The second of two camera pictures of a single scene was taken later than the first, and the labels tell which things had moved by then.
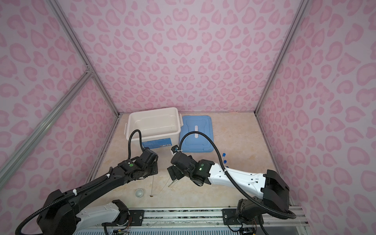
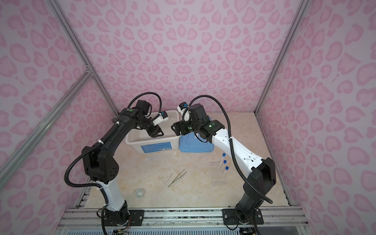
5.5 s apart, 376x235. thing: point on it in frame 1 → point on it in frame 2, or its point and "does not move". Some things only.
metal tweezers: [172, 182] does not move
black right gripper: [176, 174] → [177, 125]
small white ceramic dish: [139, 193] does not move
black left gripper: [155, 165] → [155, 131]
